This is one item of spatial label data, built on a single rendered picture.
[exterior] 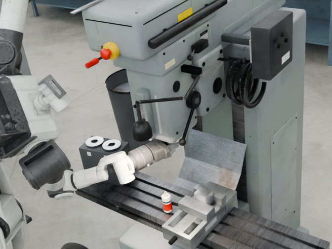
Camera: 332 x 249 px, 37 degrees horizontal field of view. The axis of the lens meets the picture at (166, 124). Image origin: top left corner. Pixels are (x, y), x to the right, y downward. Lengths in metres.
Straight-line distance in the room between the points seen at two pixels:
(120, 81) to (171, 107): 2.49
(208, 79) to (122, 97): 2.02
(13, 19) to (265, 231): 1.29
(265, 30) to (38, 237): 2.43
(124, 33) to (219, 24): 0.52
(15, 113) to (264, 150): 1.19
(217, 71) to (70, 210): 2.12
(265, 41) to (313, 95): 3.14
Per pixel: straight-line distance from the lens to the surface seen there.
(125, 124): 4.13
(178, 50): 1.80
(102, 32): 1.71
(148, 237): 2.28
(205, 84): 2.00
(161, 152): 2.03
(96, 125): 4.81
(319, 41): 5.57
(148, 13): 1.63
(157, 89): 1.84
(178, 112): 1.91
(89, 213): 3.78
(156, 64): 1.74
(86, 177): 2.03
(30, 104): 1.83
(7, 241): 2.32
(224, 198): 2.15
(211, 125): 2.43
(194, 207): 2.11
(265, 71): 1.91
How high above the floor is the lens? 2.39
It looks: 31 degrees down
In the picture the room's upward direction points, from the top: 8 degrees counter-clockwise
